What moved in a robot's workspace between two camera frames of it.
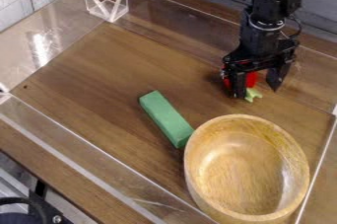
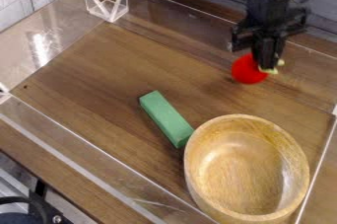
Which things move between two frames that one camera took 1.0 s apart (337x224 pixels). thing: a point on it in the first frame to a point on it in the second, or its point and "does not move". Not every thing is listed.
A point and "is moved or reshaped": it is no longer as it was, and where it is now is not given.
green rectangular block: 169,117 does not move
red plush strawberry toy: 252,78 is moved or reshaped
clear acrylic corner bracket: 107,10 does not move
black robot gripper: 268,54 to 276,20
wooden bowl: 247,170 does not move
